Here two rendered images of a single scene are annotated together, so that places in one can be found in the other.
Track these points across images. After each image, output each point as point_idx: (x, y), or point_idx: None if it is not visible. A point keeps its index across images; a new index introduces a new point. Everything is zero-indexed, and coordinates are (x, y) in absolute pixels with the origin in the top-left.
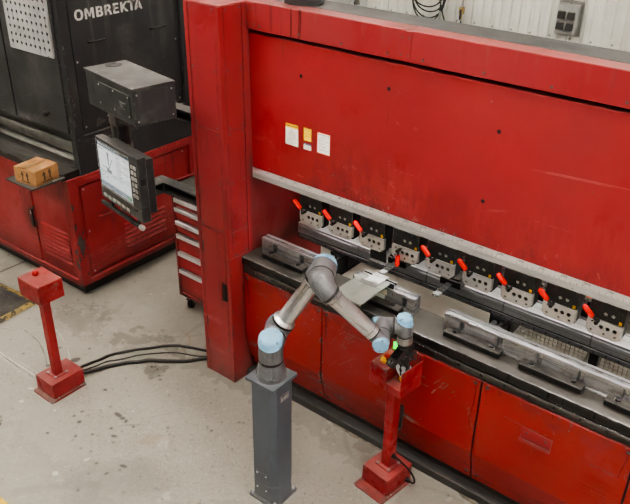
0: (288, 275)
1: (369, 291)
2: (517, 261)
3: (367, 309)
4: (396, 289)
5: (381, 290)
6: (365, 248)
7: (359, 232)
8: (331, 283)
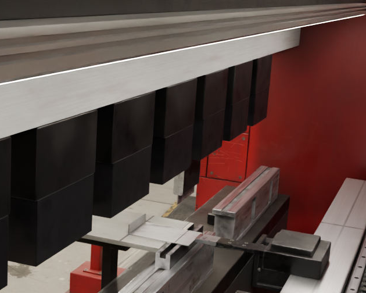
0: (194, 215)
1: (104, 230)
2: None
3: (113, 286)
4: (161, 271)
5: (121, 243)
6: (316, 228)
7: (227, 131)
8: None
